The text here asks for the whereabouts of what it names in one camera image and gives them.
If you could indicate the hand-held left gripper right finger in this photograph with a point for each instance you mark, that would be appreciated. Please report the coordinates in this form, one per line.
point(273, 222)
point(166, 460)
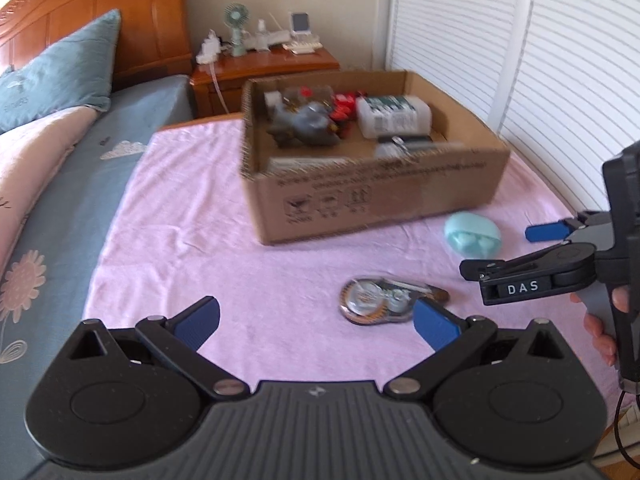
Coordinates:
point(432, 325)

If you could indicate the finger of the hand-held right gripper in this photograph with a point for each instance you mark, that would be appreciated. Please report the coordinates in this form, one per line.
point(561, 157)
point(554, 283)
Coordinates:
point(500, 266)
point(545, 231)

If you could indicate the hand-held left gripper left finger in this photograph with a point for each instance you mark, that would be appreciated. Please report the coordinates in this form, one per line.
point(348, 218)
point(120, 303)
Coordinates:
point(200, 320)

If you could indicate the mint green earbud case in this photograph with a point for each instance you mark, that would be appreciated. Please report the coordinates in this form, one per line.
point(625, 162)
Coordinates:
point(472, 235)

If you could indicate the clear correction tape dispenser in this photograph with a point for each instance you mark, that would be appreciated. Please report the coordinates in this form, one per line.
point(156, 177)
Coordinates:
point(375, 300)

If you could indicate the brown cardboard box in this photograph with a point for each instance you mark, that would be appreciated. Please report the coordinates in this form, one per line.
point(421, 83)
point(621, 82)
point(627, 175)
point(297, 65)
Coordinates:
point(380, 190)

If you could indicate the black digital pocket scale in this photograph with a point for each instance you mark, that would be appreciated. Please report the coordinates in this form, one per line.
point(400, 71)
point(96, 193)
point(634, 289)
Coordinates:
point(415, 141)

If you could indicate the white cotton swab container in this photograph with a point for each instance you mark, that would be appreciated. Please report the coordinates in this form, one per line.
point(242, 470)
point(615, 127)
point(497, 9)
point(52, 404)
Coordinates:
point(395, 112)

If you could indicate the clear case with printed label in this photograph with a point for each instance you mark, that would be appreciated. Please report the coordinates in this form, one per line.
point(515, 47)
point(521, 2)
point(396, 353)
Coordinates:
point(307, 162)

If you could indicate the black orange toy car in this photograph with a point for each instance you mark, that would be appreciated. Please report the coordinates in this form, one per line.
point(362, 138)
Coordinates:
point(342, 115)

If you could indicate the clear bottle of yellow capsules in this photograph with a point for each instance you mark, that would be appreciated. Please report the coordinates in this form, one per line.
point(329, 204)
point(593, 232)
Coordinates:
point(274, 100)

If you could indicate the person's right hand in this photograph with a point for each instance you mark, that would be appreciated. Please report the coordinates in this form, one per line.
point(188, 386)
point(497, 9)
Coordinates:
point(597, 330)

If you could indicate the pink blanket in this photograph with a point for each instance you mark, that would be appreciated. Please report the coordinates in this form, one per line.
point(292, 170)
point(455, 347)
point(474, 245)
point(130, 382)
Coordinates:
point(175, 240)

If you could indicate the white louvered closet door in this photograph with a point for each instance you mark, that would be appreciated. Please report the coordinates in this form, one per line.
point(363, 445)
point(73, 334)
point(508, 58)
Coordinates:
point(580, 70)
point(450, 20)

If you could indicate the blue bedsheet with clouds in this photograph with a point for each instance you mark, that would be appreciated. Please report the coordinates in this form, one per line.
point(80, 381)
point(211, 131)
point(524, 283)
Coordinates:
point(65, 220)

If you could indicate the pink floral pillow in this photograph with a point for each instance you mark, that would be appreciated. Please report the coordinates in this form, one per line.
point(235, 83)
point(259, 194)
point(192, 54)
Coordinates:
point(30, 160)

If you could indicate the wooden nightstand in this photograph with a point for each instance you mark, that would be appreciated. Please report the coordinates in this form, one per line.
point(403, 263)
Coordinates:
point(280, 65)

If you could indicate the white charger plug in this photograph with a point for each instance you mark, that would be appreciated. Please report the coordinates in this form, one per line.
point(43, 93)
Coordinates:
point(207, 50)

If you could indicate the blue pillow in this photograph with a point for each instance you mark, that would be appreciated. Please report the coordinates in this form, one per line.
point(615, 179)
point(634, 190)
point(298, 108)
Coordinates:
point(60, 70)

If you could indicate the white remote control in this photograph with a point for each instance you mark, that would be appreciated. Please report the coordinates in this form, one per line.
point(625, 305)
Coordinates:
point(302, 48)

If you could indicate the small white bottle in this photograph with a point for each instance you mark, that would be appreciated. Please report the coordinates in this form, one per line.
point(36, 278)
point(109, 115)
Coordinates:
point(261, 35)

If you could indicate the long white box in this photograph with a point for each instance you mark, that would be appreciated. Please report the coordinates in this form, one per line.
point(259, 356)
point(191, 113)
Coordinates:
point(277, 37)

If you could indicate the small green desk fan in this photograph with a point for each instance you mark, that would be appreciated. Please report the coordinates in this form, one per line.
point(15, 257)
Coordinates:
point(236, 15)

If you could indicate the wooden headboard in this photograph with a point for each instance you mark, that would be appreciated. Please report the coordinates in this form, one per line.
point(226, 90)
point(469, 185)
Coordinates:
point(125, 10)

